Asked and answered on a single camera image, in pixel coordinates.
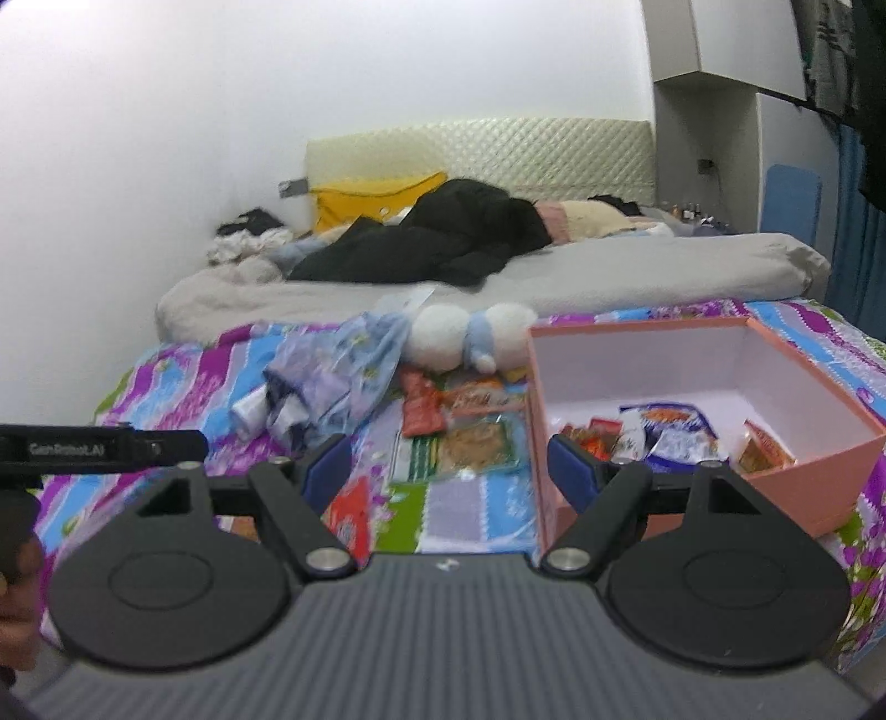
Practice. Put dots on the red and white snack packet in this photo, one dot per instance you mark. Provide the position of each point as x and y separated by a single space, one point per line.
484 399

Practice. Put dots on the white and blue plush toy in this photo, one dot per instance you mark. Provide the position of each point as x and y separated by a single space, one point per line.
464 334

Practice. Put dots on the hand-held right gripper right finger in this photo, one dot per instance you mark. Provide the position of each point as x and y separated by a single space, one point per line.
569 465

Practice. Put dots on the pink cardboard box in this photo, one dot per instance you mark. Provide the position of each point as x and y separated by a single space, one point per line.
692 360

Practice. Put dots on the person's left hand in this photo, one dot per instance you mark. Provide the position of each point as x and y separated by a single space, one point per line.
19 602

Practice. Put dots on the dark red snack packet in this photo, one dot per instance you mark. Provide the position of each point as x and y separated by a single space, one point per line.
419 408

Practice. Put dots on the grey wall switch panel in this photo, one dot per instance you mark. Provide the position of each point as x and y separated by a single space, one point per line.
294 185

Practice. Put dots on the cream quilted headboard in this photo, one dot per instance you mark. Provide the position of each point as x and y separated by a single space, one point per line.
484 156

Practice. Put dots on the blue printed plastic bag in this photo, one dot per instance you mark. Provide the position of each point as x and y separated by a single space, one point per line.
332 377

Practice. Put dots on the white cloth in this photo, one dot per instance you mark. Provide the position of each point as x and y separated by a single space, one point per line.
239 248

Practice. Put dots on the floral purple bedsheet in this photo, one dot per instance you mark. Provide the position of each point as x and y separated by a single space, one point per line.
471 509

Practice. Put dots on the grey duvet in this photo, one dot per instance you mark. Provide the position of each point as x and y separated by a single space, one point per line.
623 273

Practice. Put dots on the clear green-edged snack packet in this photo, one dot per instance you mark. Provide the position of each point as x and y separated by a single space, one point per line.
481 444

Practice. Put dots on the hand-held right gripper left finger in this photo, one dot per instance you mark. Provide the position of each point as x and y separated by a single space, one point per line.
331 462

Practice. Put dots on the orange snack packet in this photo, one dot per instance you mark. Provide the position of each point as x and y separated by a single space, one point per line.
761 448

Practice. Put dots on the blue padded board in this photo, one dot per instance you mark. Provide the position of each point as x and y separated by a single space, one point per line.
792 204

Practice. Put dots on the bright red snack packet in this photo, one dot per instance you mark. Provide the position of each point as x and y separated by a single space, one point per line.
351 516

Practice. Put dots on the grey wall cabinet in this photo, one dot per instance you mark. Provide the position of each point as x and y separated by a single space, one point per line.
720 41

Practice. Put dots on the small bottles on nightstand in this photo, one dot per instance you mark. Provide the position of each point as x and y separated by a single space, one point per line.
685 211

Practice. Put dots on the beige and pink pillow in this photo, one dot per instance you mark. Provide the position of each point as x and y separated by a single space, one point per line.
588 218

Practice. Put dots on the yellow pillow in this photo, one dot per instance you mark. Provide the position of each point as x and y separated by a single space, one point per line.
360 202

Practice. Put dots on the blue and white snack packet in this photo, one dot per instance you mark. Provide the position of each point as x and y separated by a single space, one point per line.
675 433

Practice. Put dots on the dark cloth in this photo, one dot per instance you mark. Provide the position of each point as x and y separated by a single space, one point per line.
250 221

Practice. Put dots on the blue curtain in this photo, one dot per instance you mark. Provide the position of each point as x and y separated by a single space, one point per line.
858 235

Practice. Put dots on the green and white snack packet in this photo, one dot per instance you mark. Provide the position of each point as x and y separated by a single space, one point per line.
415 458

